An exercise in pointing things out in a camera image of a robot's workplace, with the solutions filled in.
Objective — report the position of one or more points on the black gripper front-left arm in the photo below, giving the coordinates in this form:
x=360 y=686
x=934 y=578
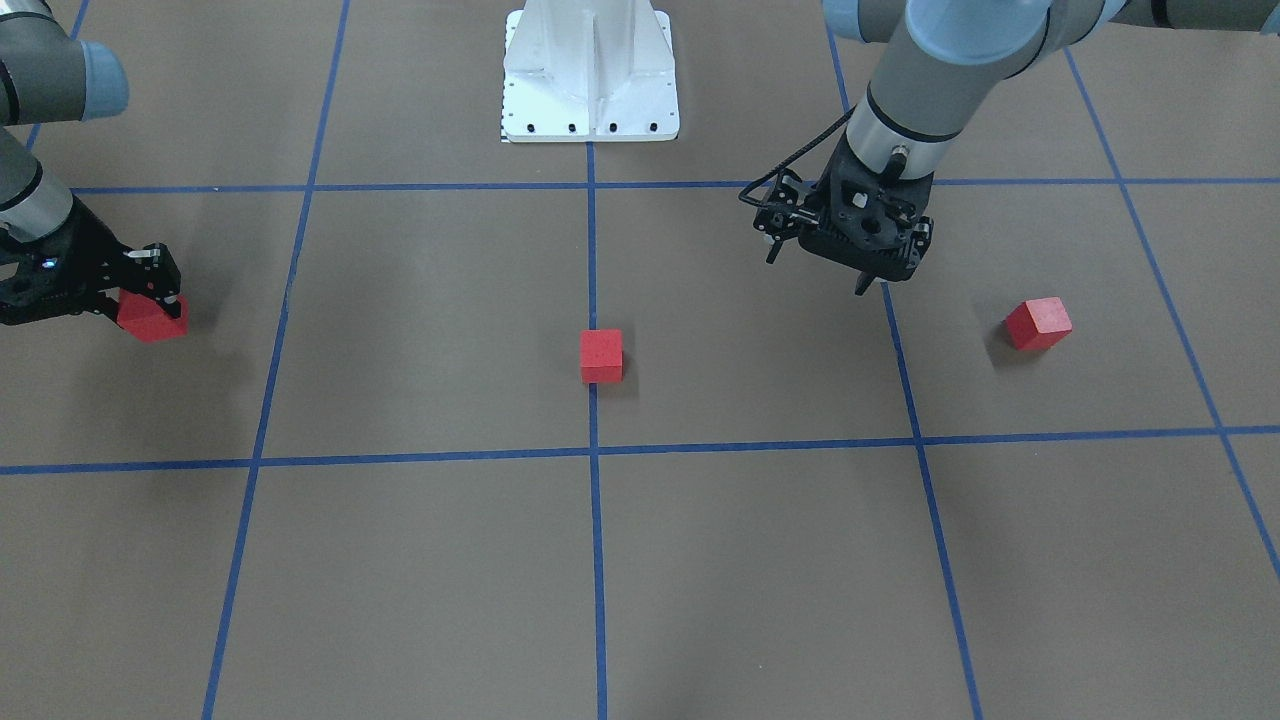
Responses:
x=786 y=213

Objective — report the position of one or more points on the black gripper front-right arm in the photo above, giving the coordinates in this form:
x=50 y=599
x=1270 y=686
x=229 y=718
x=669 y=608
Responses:
x=88 y=255

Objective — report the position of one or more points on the red block front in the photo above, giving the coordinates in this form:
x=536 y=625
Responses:
x=150 y=322
x=1038 y=324

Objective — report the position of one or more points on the red block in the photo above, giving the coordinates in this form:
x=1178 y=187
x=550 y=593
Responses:
x=150 y=322
x=1038 y=324
x=601 y=356

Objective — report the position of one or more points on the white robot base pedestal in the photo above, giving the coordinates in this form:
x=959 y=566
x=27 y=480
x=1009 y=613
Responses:
x=589 y=72

